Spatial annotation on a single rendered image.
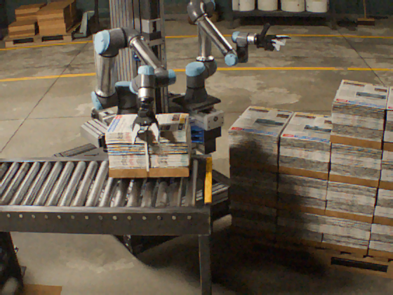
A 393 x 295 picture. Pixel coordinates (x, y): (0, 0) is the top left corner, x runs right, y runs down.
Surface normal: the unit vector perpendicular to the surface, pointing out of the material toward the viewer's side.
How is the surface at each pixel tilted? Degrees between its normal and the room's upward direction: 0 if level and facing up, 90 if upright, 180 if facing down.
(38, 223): 90
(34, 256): 0
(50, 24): 89
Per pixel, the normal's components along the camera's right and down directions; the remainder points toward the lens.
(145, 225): -0.04, 0.44
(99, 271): -0.04, -0.90
